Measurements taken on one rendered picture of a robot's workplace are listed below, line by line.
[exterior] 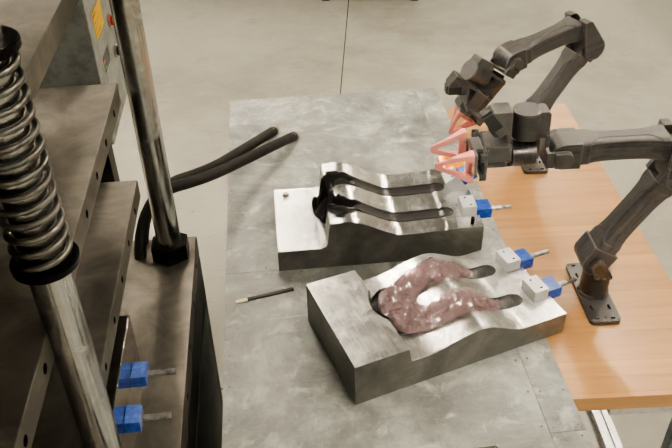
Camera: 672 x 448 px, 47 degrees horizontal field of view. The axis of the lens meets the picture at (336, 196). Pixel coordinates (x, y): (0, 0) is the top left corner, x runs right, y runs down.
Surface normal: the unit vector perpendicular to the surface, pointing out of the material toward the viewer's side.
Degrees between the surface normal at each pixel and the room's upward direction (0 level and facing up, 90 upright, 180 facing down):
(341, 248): 90
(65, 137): 0
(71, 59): 90
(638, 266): 0
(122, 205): 0
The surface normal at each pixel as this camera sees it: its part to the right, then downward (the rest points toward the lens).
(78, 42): 0.10, 0.58
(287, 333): -0.02, -0.81
